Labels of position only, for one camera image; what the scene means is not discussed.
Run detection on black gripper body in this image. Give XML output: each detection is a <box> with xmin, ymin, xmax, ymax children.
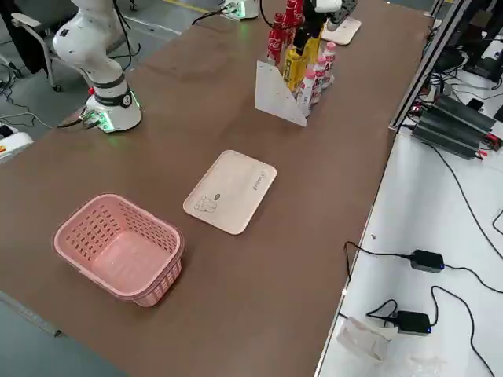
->
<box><xmin>300</xmin><ymin>0</ymin><xmax>329</xmax><ymax>35</ymax></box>

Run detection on red Coca-Cola bottle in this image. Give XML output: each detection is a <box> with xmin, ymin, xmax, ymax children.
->
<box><xmin>266</xmin><ymin>13</ymin><xmax>285</xmax><ymax>66</ymax></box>
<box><xmin>285</xmin><ymin>0</ymin><xmax>306</xmax><ymax>31</ymax></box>
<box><xmin>279</xmin><ymin>13</ymin><xmax>294</xmax><ymax>44</ymax></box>

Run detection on yellow Rock Sugar Pear bottle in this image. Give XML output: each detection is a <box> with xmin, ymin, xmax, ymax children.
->
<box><xmin>283</xmin><ymin>37</ymin><xmax>315</xmax><ymax>93</ymax></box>

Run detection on clear stepped shelf white ends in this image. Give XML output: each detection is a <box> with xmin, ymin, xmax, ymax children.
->
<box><xmin>254</xmin><ymin>38</ymin><xmax>338</xmax><ymax>127</ymax></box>

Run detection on cream rabbit-print tray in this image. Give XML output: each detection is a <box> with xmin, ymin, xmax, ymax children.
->
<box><xmin>182</xmin><ymin>148</ymin><xmax>278</xmax><ymax>236</ymax></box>
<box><xmin>320</xmin><ymin>17</ymin><xmax>362</xmax><ymax>47</ymax></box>

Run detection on white AD bottle pink cap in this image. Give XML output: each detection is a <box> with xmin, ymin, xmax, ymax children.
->
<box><xmin>322</xmin><ymin>42</ymin><xmax>338</xmax><ymax>90</ymax></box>
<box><xmin>300</xmin><ymin>66</ymin><xmax>320</xmax><ymax>115</ymax></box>
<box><xmin>312</xmin><ymin>55</ymin><xmax>329</xmax><ymax>104</ymax></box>

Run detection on black finned power supply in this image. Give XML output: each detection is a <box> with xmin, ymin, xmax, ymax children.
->
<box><xmin>435</xmin><ymin>93</ymin><xmax>497</xmax><ymax>134</ymax></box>
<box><xmin>410</xmin><ymin>112</ymin><xmax>481</xmax><ymax>160</ymax></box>

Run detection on black monitor stand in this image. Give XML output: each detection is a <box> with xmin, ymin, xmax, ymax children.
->
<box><xmin>462</xmin><ymin>23</ymin><xmax>503</xmax><ymax>82</ymax></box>

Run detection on white workbench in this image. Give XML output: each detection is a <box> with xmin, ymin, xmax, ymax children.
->
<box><xmin>314</xmin><ymin>131</ymin><xmax>503</xmax><ymax>377</ymax></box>

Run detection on black adapter blue light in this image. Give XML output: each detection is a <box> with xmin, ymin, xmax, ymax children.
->
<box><xmin>410</xmin><ymin>249</ymin><xmax>445</xmax><ymax>274</ymax></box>
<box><xmin>395</xmin><ymin>309</ymin><xmax>431</xmax><ymax>335</ymax></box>

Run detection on grey office chair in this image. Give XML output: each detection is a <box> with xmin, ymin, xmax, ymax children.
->
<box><xmin>0</xmin><ymin>0</ymin><xmax>64</xmax><ymax>93</ymax></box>

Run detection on pink plastic basket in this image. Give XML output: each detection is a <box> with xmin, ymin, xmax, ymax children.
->
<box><xmin>52</xmin><ymin>192</ymin><xmax>185</xmax><ymax>309</ymax></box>

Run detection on clear plastic packet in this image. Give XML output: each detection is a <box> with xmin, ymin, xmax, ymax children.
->
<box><xmin>336</xmin><ymin>316</ymin><xmax>392</xmax><ymax>361</ymax></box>

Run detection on white control box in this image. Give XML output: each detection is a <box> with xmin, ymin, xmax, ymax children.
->
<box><xmin>0</xmin><ymin>121</ymin><xmax>35</xmax><ymax>166</ymax></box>

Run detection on grey base cable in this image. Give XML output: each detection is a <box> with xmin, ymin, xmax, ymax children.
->
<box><xmin>191</xmin><ymin>6</ymin><xmax>229</xmax><ymax>26</ymax></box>

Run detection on aluminium frame post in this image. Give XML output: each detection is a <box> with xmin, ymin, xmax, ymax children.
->
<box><xmin>387</xmin><ymin>0</ymin><xmax>467</xmax><ymax>131</ymax></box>

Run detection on black power supply cable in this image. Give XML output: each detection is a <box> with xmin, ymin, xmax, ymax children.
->
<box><xmin>420</xmin><ymin>141</ymin><xmax>503</xmax><ymax>254</ymax></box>

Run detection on black adapter cable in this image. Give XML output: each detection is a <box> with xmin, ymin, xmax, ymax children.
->
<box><xmin>343</xmin><ymin>240</ymin><xmax>413</xmax><ymax>280</ymax></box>

